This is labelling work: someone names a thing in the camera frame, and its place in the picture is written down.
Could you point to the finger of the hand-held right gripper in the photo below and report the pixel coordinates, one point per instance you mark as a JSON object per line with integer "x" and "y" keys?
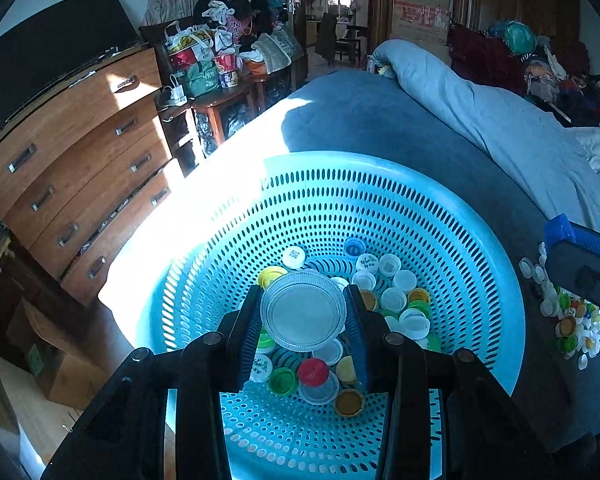
{"x": 585, "y": 270}

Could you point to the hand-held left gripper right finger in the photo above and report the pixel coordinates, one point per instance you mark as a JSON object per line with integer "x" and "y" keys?
{"x": 358, "y": 355}

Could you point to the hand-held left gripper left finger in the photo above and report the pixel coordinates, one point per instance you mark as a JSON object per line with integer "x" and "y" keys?
{"x": 247, "y": 360}

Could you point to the pile of mixed bottle caps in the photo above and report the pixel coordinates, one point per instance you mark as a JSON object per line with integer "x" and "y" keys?
{"x": 567, "y": 327}
{"x": 392, "y": 300}

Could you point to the large clear plastic cap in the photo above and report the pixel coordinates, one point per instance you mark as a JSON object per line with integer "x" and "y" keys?
{"x": 302, "y": 310}

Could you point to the light blue perforated basket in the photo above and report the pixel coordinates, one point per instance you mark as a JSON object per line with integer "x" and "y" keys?
{"x": 330, "y": 200}

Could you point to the light blue fleece blanket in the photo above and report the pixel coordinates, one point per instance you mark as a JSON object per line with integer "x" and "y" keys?
{"x": 505, "y": 125}

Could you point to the brown cardboard box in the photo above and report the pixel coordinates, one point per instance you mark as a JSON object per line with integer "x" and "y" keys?
{"x": 55, "y": 360}

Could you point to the heap of dark clothes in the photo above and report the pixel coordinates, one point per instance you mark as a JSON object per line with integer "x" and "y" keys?
{"x": 485, "y": 55}

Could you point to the grey blue bed sheet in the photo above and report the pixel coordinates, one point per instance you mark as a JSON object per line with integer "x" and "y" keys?
{"x": 360, "y": 115}

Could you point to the dark wooden side cabinet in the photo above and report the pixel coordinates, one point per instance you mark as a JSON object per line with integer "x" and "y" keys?
{"x": 215, "y": 105}

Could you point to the wooden dresser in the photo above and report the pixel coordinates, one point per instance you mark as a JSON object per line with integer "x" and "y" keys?
{"x": 80, "y": 160}

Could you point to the small white paper bag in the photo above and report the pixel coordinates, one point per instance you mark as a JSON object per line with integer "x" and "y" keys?
{"x": 172, "y": 95}

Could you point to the green fabric bag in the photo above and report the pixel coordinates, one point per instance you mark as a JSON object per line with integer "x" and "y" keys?
{"x": 202, "y": 80}

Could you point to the red printed tub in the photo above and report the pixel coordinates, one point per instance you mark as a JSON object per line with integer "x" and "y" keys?
{"x": 227, "y": 67}

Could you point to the red printed cardboard box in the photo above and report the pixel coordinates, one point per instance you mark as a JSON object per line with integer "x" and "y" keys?
{"x": 422, "y": 15}

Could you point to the woven straw basket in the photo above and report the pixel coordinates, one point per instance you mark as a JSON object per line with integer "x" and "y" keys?
{"x": 277, "y": 50}

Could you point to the printed shopping bag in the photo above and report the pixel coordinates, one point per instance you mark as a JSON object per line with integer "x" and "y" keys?
{"x": 190, "y": 45}

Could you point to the chair with dark coat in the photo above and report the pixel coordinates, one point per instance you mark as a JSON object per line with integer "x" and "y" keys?
{"x": 330, "y": 35}

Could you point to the pile of clothes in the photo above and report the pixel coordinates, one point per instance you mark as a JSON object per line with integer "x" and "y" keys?
{"x": 230, "y": 5}

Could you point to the black flat television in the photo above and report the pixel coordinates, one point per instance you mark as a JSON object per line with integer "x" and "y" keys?
{"x": 40, "y": 60}

